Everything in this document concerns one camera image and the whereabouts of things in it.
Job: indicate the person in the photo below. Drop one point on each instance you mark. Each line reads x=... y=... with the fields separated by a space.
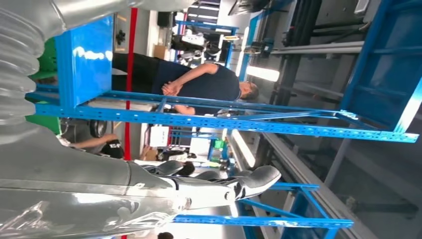
x=211 y=84
x=99 y=143

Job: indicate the black round stool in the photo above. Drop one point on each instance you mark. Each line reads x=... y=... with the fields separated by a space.
x=98 y=128

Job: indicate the brown cardboard box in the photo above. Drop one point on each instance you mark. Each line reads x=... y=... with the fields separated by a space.
x=160 y=52

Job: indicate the long ceiling light panel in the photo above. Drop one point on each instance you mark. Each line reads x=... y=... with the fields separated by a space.
x=244 y=148
x=262 y=73

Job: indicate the red barrier belt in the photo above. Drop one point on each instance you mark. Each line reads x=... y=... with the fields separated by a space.
x=133 y=39

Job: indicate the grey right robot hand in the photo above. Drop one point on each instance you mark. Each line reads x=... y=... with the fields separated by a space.
x=66 y=184

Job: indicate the blue metal shelf rack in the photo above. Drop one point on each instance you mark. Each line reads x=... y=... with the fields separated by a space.
x=204 y=25
x=85 y=66
x=263 y=221

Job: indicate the person's head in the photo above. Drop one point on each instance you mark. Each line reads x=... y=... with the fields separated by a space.
x=165 y=236
x=188 y=169

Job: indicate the white box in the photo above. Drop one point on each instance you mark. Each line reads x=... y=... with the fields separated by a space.
x=159 y=136

